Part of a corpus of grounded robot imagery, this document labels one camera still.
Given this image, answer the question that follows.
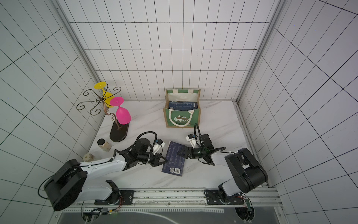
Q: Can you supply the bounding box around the aluminium mounting rail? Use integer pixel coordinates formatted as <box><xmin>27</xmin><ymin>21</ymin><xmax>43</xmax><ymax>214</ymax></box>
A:
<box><xmin>61</xmin><ymin>187</ymin><xmax>283</xmax><ymax>211</ymax></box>

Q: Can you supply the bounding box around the small jar black lid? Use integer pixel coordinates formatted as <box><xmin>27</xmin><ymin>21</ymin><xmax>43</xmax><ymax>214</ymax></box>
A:
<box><xmin>97</xmin><ymin>138</ymin><xmax>112</xmax><ymax>152</ymax></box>

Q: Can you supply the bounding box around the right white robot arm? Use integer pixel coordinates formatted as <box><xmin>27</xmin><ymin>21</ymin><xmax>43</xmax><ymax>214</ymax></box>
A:
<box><xmin>177</xmin><ymin>134</ymin><xmax>269</xmax><ymax>204</ymax></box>

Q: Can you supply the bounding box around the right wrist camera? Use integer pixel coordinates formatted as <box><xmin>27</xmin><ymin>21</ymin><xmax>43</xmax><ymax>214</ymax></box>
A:
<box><xmin>186</xmin><ymin>134</ymin><xmax>198</xmax><ymax>148</ymax></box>

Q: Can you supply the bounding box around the dark navy thin book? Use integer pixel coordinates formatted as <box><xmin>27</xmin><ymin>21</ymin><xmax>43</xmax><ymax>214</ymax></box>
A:
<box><xmin>162</xmin><ymin>141</ymin><xmax>185</xmax><ymax>176</ymax></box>

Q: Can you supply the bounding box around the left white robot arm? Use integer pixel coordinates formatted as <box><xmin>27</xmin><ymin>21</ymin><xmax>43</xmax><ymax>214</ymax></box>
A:
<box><xmin>42</xmin><ymin>138</ymin><xmax>167</xmax><ymax>211</ymax></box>

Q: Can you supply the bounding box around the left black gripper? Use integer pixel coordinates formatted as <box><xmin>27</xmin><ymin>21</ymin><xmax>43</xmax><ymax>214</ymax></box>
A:
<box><xmin>138</xmin><ymin>152</ymin><xmax>168</xmax><ymax>168</ymax></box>

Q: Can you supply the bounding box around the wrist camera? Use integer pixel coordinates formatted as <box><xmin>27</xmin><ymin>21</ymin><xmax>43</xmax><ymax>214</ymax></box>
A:
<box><xmin>186</xmin><ymin>134</ymin><xmax>198</xmax><ymax>148</ymax></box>
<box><xmin>153</xmin><ymin>139</ymin><xmax>165</xmax><ymax>155</ymax></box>

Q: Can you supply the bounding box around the metal scroll glass rack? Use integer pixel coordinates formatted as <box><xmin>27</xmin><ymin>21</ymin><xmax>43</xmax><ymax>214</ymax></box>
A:
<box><xmin>83</xmin><ymin>86</ymin><xmax>130</xmax><ymax>142</ymax></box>

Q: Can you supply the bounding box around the yellow plastic wine glass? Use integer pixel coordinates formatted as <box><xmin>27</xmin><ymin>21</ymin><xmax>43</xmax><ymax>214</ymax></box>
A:
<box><xmin>94</xmin><ymin>82</ymin><xmax>114</xmax><ymax>108</ymax></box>

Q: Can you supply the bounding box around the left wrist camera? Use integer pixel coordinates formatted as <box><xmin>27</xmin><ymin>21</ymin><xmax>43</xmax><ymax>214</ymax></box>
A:
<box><xmin>153</xmin><ymin>139</ymin><xmax>165</xmax><ymax>155</ymax></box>

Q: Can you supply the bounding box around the green jute canvas bag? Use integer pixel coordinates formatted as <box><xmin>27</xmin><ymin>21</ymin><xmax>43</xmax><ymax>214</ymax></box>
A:
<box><xmin>163</xmin><ymin>89</ymin><xmax>201</xmax><ymax>128</ymax></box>

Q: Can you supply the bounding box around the pink plastic wine glass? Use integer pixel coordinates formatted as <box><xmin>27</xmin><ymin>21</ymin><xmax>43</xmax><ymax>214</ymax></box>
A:
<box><xmin>110</xmin><ymin>97</ymin><xmax>131</xmax><ymax>125</ymax></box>

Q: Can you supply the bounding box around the white jar white lid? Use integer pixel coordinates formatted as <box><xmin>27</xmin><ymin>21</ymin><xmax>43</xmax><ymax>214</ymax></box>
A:
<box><xmin>83</xmin><ymin>153</ymin><xmax>95</xmax><ymax>162</ymax></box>

